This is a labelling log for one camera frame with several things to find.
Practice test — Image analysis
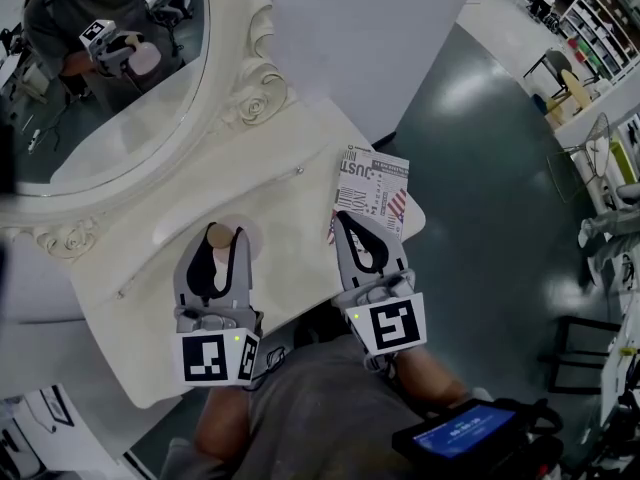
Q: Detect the dark padded chair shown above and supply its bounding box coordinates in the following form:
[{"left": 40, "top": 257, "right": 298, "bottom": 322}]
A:
[{"left": 523, "top": 48, "right": 572, "bottom": 100}]

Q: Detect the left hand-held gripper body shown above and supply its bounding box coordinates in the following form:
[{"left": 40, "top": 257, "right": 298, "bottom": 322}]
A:
[{"left": 170, "top": 297, "right": 264, "bottom": 387}]

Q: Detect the round wooden side table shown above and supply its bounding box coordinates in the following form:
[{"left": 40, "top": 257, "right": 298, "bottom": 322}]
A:
[{"left": 546, "top": 68, "right": 595, "bottom": 115}]

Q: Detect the newspaper print flat box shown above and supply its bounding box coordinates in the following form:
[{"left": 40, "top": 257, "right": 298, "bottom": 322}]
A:
[{"left": 326, "top": 148, "right": 412, "bottom": 247}]

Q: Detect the black framed picture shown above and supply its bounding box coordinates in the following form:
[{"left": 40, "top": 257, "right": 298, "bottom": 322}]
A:
[{"left": 39, "top": 384, "right": 76, "bottom": 429}]

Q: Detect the black metal frame rack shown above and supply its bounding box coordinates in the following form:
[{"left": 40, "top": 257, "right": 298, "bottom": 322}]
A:
[{"left": 536, "top": 314, "right": 622, "bottom": 395}]

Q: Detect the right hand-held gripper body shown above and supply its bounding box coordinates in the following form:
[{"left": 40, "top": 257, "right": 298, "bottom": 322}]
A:
[{"left": 331, "top": 268, "right": 428, "bottom": 372}]

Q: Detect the person's grey shirt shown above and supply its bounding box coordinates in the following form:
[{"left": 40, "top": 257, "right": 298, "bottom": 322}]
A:
[{"left": 159, "top": 334, "right": 422, "bottom": 480}]

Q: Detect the white side cabinet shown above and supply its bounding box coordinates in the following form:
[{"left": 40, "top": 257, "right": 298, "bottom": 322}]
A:
[{"left": 0, "top": 317, "right": 186, "bottom": 480}]

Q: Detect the white wire chair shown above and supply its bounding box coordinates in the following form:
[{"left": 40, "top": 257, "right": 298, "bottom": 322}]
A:
[{"left": 546, "top": 112, "right": 612, "bottom": 205}]

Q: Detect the oval mirror with white frame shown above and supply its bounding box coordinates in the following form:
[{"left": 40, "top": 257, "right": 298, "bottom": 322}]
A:
[{"left": 0, "top": 0, "right": 290, "bottom": 265}]

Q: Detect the lime green box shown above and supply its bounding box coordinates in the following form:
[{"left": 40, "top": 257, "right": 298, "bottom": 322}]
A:
[{"left": 606, "top": 136, "right": 627, "bottom": 180}]

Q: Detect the white storage shelf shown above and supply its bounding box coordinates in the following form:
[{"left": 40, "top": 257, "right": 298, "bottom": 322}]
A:
[{"left": 558, "top": 0, "right": 640, "bottom": 83}]

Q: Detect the white carved dressing table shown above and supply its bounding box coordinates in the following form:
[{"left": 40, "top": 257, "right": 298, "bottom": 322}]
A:
[{"left": 0, "top": 96, "right": 427, "bottom": 410}]

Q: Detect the person's left forearm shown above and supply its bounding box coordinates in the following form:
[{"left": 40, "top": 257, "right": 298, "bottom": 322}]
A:
[{"left": 193, "top": 384, "right": 252, "bottom": 458}]

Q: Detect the person's right forearm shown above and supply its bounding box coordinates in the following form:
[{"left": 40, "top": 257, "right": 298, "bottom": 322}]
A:
[{"left": 393, "top": 344, "right": 470, "bottom": 410}]

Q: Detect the black device with blue screen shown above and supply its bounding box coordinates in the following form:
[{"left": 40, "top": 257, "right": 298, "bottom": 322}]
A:
[{"left": 391, "top": 399, "right": 520, "bottom": 463}]

